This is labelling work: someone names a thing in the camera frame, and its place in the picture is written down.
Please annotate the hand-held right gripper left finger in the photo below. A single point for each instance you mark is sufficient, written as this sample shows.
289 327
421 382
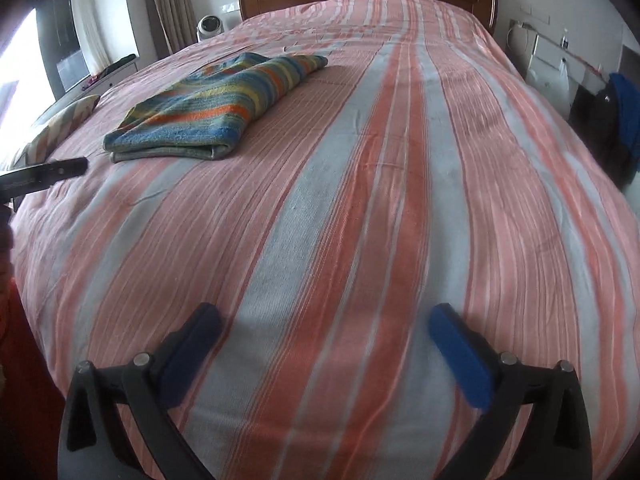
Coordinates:
192 350

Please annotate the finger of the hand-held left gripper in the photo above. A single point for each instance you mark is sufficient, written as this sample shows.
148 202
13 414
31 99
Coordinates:
45 174

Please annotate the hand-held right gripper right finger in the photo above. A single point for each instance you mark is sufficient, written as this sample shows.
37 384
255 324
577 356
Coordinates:
460 355

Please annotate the multicolour striped knit sweater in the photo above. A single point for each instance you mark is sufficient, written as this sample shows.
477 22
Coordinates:
210 105

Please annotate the striped pillow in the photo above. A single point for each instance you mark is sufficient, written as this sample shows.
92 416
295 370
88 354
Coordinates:
60 122

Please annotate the low white desk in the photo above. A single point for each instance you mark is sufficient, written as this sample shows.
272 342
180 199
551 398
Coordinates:
107 75

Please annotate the dark screen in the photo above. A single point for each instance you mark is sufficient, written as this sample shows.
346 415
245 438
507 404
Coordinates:
62 35

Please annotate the pink striped bed blanket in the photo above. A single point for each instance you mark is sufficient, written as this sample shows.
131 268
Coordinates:
380 210

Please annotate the white sheer curtain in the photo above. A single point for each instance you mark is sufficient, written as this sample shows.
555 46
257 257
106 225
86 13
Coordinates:
97 15

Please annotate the person's red clothing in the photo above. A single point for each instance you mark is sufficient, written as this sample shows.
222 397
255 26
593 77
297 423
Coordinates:
15 340

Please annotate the beige curtain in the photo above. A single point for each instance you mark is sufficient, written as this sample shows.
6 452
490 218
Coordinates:
172 5

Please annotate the black bag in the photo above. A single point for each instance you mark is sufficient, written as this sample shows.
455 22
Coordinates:
595 120

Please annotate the blue cloth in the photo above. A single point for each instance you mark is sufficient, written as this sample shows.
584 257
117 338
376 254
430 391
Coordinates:
627 105

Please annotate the white cabinet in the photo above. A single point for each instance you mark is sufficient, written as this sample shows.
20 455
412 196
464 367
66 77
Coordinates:
547 50

